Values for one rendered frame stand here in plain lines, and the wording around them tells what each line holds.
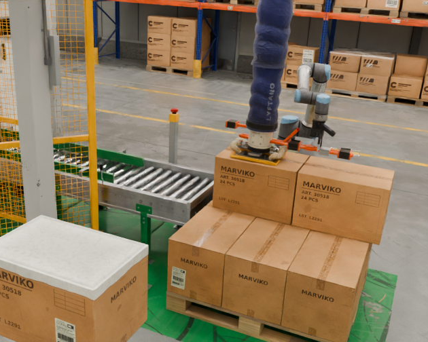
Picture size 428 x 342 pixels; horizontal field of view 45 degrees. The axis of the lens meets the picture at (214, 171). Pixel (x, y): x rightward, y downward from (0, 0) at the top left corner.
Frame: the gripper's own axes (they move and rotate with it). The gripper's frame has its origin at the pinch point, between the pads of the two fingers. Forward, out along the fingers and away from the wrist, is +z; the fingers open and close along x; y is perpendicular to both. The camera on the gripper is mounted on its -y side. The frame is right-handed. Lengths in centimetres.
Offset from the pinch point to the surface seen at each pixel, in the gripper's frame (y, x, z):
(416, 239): -79, -117, 107
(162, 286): 91, 55, 108
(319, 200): -7.9, 19.2, 30.2
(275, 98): 33.4, 5.7, -31.9
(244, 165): 48, 19, 16
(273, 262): 6, 74, 53
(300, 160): 13.3, -5.9, 13.2
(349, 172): -22.3, -0.4, 13.2
